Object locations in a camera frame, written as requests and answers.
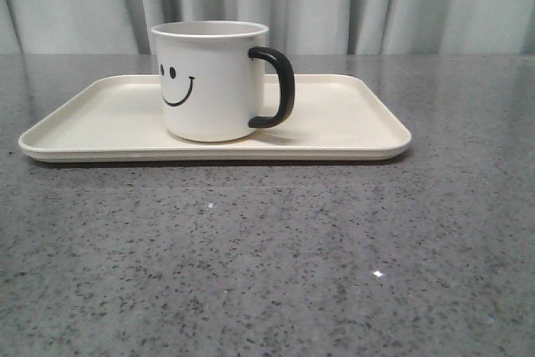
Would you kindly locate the cream rectangular plastic tray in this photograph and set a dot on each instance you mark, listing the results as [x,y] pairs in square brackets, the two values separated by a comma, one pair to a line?
[336,118]

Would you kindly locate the pale grey-green curtain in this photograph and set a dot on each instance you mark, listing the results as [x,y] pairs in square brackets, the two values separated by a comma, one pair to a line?
[296,26]

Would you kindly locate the white smiley mug black handle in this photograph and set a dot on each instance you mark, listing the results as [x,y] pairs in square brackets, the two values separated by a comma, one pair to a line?
[212,79]

